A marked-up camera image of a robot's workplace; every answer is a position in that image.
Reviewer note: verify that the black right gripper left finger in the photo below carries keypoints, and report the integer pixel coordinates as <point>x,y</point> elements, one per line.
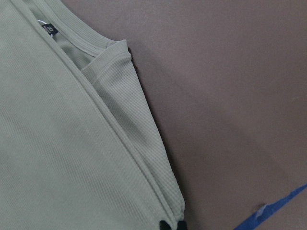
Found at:
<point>163,225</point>

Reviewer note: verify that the olive green long-sleeve shirt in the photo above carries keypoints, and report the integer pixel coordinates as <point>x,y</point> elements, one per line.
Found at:
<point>79,148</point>

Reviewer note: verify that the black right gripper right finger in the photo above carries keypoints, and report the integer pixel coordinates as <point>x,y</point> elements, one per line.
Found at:
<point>182,225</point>

